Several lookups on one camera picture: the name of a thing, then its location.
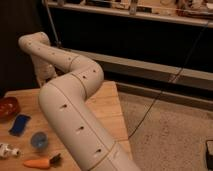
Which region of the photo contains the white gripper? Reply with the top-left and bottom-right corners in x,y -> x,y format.
31,55 -> 57,87

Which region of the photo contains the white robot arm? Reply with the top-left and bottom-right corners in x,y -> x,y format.
18,32 -> 141,171

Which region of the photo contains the metal shelf pole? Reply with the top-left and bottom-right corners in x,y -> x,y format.
44,0 -> 62,48

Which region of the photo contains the orange bowl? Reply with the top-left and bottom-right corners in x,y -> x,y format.
0,97 -> 20,119

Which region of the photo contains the blue cloth piece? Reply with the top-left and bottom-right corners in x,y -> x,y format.
9,115 -> 31,136

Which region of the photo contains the blue transparent cup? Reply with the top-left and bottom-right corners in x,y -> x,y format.
30,132 -> 48,149

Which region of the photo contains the white toy piece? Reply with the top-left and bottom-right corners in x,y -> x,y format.
0,143 -> 20,159

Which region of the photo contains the orange toy carrot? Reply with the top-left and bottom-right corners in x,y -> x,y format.
23,154 -> 61,169

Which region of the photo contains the wooden shelf board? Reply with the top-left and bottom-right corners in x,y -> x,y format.
47,1 -> 213,29

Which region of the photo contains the black device on floor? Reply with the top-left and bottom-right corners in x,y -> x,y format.
205,140 -> 213,171

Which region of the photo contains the black cable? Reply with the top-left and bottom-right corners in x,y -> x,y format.
128,19 -> 211,139

